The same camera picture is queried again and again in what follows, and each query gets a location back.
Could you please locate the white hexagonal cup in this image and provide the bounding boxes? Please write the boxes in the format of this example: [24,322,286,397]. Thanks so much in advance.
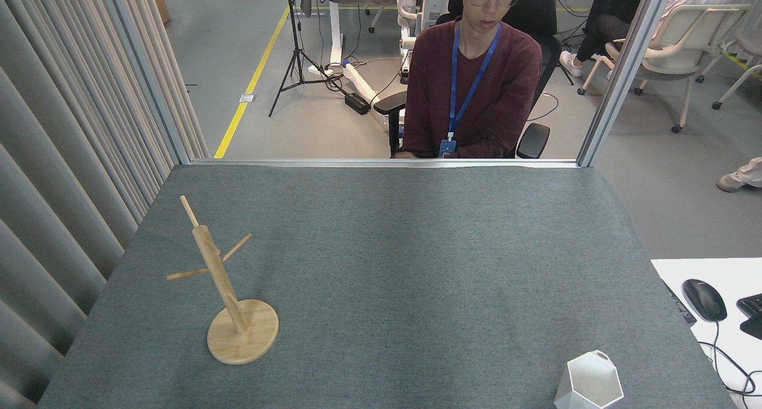
[554,349,624,409]

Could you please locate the wooden cup rack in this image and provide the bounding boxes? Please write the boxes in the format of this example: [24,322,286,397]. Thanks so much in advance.
[166,195,279,366]

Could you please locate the person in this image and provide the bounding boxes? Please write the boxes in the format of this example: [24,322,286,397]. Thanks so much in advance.
[394,0,544,160]
[717,157,762,193]
[560,0,745,77]

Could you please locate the white-legged desk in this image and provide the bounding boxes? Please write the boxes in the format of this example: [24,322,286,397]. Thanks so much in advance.
[301,0,398,106]

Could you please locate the white machine stand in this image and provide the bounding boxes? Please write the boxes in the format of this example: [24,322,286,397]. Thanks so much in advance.
[398,0,456,85]

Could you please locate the black tripod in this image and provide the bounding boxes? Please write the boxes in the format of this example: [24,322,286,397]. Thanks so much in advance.
[268,0,346,118]

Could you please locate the black office chair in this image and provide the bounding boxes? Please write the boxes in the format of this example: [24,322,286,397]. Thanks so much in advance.
[374,0,563,160]

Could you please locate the white armchair on wheels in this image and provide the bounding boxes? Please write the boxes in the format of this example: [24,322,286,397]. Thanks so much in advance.
[577,4,752,134]

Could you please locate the black flat bar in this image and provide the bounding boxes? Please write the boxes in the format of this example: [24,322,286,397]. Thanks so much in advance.
[664,281,697,325]

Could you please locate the black computer mouse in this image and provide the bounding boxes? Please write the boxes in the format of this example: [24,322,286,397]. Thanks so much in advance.
[682,279,728,323]

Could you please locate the white side table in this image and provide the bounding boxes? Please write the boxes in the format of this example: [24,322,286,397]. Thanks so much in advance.
[651,257,762,409]

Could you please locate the grey pleated curtain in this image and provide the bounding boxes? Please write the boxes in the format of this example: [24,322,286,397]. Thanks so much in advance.
[0,0,210,409]

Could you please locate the grey chair on wheels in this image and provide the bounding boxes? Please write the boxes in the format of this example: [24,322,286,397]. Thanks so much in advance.
[697,13,762,110]

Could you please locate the black keyboard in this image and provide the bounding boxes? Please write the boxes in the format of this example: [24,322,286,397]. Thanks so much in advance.
[736,293,762,341]

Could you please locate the silver frame rail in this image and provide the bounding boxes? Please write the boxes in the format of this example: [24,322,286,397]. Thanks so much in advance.
[189,158,581,169]

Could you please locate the blue lanyard with badge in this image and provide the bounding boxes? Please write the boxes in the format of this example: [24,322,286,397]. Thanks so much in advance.
[439,21,502,158]

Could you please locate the black floor cable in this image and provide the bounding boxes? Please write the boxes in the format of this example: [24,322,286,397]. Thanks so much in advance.
[324,55,411,109]

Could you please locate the silver frame post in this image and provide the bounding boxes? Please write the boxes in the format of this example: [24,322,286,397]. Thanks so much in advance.
[98,0,192,166]
[576,0,679,168]

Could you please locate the black mouse cable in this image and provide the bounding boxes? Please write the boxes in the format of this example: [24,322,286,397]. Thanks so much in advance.
[698,321,762,398]

